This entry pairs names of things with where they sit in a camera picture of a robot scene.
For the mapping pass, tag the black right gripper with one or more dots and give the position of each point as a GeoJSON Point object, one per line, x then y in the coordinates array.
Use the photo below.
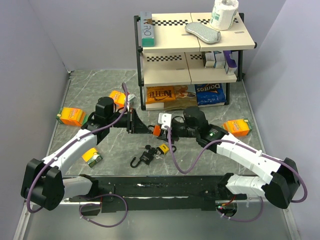
{"type": "Point", "coordinates": [173, 137]}

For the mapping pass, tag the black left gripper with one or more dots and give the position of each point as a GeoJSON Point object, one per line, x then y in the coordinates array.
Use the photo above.
{"type": "Point", "coordinates": [136, 125]}

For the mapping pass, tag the orange padlock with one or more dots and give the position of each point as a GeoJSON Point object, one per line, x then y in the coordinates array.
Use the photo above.
{"type": "Point", "coordinates": [156, 130]}

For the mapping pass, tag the yellow padlock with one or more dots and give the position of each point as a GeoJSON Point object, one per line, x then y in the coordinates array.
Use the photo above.
{"type": "Point", "coordinates": [163, 149]}

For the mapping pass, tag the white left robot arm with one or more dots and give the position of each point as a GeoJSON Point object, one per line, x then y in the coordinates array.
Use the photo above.
{"type": "Point", "coordinates": [44, 183]}

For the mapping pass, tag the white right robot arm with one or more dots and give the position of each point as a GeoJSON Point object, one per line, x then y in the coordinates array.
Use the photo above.
{"type": "Point", "coordinates": [275, 179]}

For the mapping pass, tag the orange box by right arm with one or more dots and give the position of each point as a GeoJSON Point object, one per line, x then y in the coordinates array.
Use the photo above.
{"type": "Point", "coordinates": [238, 127]}

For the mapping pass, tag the black key bunch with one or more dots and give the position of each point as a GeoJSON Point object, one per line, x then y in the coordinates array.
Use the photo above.
{"type": "Point", "coordinates": [153, 150]}

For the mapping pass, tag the black padlock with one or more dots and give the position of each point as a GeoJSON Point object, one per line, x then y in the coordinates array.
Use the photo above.
{"type": "Point", "coordinates": [145, 158]}

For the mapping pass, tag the kettle chips bag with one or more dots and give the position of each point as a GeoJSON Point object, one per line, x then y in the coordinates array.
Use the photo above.
{"type": "Point", "coordinates": [169, 98]}

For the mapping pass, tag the orange green snack box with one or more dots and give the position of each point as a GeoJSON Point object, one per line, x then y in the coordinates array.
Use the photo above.
{"type": "Point", "coordinates": [118, 98]}

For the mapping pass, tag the blue doritos bag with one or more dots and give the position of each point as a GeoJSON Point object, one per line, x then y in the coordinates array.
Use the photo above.
{"type": "Point", "coordinates": [209, 94]}

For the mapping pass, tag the orange snack box front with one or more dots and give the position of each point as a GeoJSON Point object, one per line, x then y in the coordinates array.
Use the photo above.
{"type": "Point", "coordinates": [92, 157]}

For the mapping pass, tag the orange green striped box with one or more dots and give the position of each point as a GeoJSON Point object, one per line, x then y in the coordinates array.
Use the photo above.
{"type": "Point", "coordinates": [71, 116]}

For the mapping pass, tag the beige two-tier shelf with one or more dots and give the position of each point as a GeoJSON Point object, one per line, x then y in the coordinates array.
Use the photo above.
{"type": "Point", "coordinates": [176, 58]}

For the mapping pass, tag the white small carton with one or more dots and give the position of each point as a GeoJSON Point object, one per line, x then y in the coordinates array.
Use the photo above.
{"type": "Point", "coordinates": [209, 59]}

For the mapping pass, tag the white blue carton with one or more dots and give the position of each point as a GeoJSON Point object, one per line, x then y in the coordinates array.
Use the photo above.
{"type": "Point", "coordinates": [220, 60]}

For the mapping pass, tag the teal rio box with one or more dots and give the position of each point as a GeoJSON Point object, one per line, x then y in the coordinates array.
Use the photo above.
{"type": "Point", "coordinates": [147, 29]}

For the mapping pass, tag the purple white carton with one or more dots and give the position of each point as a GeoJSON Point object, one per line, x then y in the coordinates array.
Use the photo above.
{"type": "Point", "coordinates": [230, 63]}

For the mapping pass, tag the grey sponge pouch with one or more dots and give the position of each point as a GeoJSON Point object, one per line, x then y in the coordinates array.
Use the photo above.
{"type": "Point", "coordinates": [205, 34]}

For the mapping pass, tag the white toilet paper roll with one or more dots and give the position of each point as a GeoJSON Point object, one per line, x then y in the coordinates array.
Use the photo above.
{"type": "Point", "coordinates": [223, 14]}

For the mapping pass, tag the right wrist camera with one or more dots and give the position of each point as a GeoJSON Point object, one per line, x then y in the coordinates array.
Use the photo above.
{"type": "Point", "coordinates": [165, 120]}

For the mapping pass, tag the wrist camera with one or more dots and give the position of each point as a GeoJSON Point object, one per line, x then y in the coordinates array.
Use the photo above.
{"type": "Point", "coordinates": [130, 100]}
{"type": "Point", "coordinates": [165, 120]}

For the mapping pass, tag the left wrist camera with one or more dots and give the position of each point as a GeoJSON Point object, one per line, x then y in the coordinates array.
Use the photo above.
{"type": "Point", "coordinates": [130, 100]}

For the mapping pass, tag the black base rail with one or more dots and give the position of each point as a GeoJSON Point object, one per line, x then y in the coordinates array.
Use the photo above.
{"type": "Point", "coordinates": [172, 192]}

